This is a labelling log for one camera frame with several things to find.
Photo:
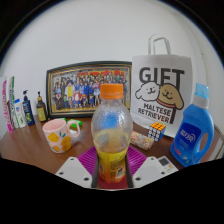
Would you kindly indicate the colourful puzzle cube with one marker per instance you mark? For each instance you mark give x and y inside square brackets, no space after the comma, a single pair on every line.
[156,131]

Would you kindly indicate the black-framed group picture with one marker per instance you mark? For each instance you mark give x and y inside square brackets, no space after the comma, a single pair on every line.
[76,90]

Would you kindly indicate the orange-capped clear drink bottle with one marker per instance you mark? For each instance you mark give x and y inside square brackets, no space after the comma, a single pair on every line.
[111,133]

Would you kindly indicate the white remote control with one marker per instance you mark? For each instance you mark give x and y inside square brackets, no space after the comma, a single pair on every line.
[168,164]

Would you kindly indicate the pink mug with orange print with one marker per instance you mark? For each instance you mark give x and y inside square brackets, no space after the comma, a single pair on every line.
[58,136]

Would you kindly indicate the blue detergent bottle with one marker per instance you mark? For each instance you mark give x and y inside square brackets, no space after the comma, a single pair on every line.
[190,136]

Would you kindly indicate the tall green and white box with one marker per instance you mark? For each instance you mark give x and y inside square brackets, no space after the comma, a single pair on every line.
[12,100]

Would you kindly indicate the white shampoo bottle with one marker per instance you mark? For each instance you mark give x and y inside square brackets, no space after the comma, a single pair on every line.
[20,115]

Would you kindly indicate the small patterned pouch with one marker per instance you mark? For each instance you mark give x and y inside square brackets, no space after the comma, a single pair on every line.
[141,140]

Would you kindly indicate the flat round red coaster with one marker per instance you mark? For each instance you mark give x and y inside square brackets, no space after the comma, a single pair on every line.
[113,185]

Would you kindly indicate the brown pump bottle yellow label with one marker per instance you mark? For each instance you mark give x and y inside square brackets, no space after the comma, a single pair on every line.
[41,111]

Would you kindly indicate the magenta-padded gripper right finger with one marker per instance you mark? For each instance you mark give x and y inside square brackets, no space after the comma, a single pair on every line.
[145,171]

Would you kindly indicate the tall pink box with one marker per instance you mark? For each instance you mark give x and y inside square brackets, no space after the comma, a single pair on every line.
[6,106]

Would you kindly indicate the dark blue pump bottle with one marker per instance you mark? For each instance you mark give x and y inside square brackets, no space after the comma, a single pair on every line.
[28,111]

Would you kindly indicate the white paper gift bag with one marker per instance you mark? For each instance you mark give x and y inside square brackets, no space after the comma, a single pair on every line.
[160,90]

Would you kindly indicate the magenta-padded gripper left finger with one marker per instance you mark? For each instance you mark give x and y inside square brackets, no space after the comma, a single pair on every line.
[75,171]

